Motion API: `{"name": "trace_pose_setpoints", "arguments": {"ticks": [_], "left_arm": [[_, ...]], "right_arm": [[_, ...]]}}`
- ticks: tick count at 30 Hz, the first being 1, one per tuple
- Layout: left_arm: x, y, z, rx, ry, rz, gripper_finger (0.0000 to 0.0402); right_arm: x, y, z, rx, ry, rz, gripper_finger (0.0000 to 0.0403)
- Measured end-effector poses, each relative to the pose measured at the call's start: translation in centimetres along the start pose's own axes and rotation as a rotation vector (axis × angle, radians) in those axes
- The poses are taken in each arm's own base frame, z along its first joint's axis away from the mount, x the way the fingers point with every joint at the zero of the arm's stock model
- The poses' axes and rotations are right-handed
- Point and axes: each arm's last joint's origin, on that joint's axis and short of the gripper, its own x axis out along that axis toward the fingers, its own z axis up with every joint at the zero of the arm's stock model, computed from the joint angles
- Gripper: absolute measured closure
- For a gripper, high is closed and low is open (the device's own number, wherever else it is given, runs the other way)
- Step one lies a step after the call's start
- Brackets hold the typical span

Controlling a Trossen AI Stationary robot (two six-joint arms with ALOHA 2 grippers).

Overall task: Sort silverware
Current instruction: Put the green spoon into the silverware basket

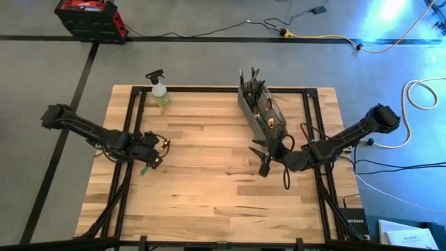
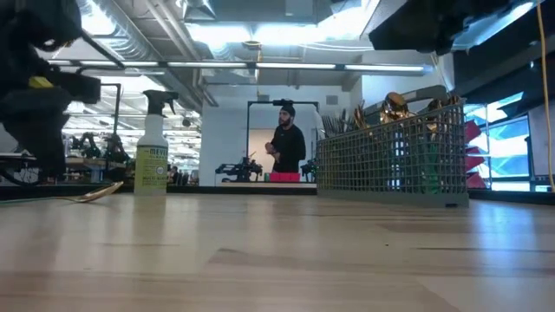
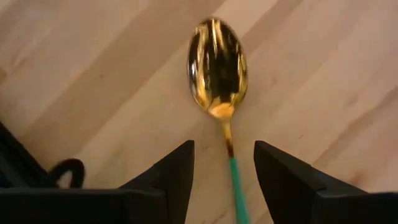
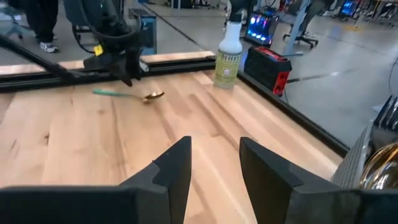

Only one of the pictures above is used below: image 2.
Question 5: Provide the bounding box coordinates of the clear spray bottle black trigger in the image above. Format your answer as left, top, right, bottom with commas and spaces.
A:
133, 88, 180, 197

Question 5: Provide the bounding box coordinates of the grey mesh cutlery caddy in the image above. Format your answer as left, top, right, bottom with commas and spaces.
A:
315, 84, 471, 208

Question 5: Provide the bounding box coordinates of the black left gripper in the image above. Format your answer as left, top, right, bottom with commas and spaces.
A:
0, 71, 102, 179

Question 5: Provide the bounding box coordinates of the background workbench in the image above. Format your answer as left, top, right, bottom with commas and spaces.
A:
0, 132, 134, 185

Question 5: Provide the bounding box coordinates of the black aluminium table frame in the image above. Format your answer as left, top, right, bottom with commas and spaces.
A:
0, 182, 555, 205

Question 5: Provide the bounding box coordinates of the yellow hanging cable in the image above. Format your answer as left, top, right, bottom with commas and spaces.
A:
536, 0, 555, 192

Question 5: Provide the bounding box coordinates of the person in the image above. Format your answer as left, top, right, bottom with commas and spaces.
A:
264, 103, 307, 174

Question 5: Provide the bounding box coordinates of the red bin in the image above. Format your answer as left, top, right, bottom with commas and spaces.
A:
264, 172, 302, 183

